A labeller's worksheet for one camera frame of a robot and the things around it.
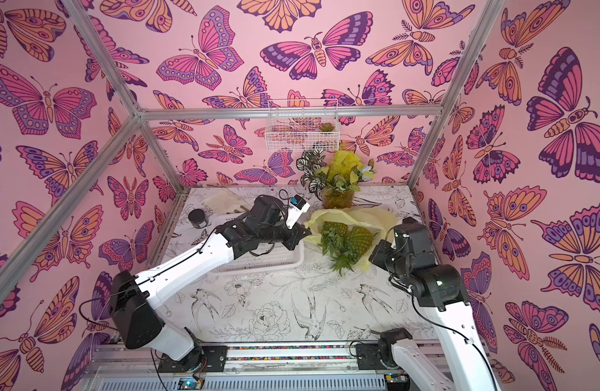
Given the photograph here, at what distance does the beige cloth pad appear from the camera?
45.1 inches

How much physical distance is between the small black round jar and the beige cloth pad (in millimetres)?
75

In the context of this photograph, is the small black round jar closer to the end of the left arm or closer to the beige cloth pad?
the beige cloth pad

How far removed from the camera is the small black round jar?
1052 mm
